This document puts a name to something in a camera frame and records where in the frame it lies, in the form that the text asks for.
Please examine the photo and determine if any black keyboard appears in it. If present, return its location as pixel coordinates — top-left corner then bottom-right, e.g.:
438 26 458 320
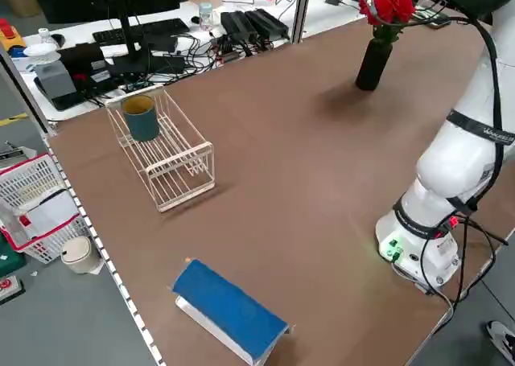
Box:
92 18 191 47

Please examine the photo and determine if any person's shoe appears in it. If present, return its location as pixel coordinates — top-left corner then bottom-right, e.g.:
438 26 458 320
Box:
485 320 515 361

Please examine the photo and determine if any black power adapter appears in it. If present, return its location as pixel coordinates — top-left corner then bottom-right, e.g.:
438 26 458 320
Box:
220 10 258 41
245 8 290 37

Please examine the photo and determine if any black desk cable tangle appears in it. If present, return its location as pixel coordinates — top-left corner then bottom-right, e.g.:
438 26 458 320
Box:
80 31 290 101

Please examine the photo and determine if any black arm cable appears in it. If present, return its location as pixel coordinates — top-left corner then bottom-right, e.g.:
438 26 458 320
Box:
420 3 510 305

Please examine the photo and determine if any red button box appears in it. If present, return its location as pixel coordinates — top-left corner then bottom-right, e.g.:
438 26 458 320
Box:
0 275 25 302

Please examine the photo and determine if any red flower bouquet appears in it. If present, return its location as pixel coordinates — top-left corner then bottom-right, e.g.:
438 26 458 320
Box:
357 0 415 45

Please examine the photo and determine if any aluminium frame post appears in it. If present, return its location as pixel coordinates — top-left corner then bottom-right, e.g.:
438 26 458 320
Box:
0 43 57 137
291 0 313 43

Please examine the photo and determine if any white wire basket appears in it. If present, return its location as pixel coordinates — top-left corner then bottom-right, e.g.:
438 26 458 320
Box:
105 88 216 213

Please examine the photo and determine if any black monitor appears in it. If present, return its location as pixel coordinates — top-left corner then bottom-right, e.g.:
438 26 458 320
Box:
30 0 186 76

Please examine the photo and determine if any grey box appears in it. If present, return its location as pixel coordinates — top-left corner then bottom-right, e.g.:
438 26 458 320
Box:
34 60 77 100

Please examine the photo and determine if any green box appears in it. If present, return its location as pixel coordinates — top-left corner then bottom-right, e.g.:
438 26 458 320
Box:
0 236 25 278

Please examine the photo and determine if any clear water bottle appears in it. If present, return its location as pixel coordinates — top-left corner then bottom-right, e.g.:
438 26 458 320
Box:
199 2 213 31

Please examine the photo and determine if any white basket with red rim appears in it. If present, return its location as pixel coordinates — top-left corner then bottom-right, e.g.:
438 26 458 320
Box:
0 152 92 265

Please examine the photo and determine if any black cylindrical vase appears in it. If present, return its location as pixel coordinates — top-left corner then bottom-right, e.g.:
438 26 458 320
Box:
355 38 394 92

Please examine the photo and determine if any teal cup with yellow inside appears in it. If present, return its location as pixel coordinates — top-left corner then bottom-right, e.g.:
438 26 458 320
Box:
122 94 161 142

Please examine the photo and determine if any small white bin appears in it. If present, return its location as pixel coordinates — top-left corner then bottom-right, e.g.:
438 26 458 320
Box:
60 236 101 274

